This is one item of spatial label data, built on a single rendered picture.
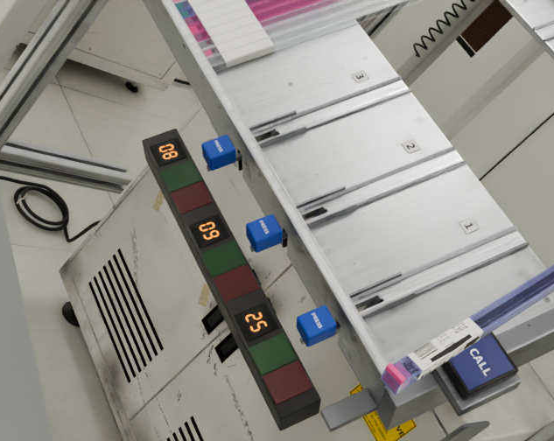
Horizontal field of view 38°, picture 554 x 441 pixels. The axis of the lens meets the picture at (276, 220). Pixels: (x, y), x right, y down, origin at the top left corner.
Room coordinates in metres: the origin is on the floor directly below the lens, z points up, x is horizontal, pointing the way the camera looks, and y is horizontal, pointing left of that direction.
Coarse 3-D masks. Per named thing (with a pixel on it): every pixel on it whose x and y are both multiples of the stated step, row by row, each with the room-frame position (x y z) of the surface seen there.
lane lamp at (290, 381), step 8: (280, 368) 0.60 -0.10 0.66; (288, 368) 0.61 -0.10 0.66; (296, 368) 0.61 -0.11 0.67; (264, 376) 0.59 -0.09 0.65; (272, 376) 0.60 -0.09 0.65; (280, 376) 0.60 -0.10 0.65; (288, 376) 0.60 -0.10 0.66; (296, 376) 0.60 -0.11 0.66; (304, 376) 0.61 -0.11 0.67; (272, 384) 0.59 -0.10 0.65; (280, 384) 0.59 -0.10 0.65; (288, 384) 0.60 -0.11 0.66; (296, 384) 0.60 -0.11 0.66; (304, 384) 0.60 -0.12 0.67; (272, 392) 0.59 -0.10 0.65; (280, 392) 0.59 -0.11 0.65; (288, 392) 0.59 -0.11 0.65; (296, 392) 0.59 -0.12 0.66; (280, 400) 0.58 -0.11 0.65
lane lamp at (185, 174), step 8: (168, 168) 0.74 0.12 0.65; (176, 168) 0.74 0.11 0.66; (184, 168) 0.74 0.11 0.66; (192, 168) 0.74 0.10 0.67; (168, 176) 0.73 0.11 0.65; (176, 176) 0.73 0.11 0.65; (184, 176) 0.73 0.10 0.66; (192, 176) 0.74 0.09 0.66; (168, 184) 0.72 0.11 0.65; (176, 184) 0.72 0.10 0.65; (184, 184) 0.73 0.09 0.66
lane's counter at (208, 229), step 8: (216, 216) 0.71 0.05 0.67; (192, 224) 0.69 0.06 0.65; (200, 224) 0.70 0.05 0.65; (208, 224) 0.70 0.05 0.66; (216, 224) 0.70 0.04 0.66; (192, 232) 0.69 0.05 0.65; (200, 232) 0.69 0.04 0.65; (208, 232) 0.69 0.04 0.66; (216, 232) 0.69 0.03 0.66; (224, 232) 0.70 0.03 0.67; (200, 240) 0.68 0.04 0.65; (208, 240) 0.68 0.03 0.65; (216, 240) 0.69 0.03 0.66
